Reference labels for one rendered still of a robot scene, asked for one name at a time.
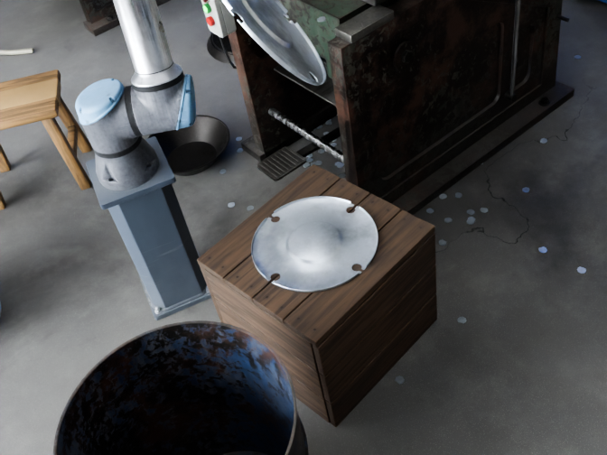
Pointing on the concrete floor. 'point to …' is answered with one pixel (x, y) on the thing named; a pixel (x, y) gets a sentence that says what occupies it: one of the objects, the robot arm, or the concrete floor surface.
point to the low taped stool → (16, 101)
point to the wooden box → (331, 300)
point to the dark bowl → (194, 145)
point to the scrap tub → (184, 397)
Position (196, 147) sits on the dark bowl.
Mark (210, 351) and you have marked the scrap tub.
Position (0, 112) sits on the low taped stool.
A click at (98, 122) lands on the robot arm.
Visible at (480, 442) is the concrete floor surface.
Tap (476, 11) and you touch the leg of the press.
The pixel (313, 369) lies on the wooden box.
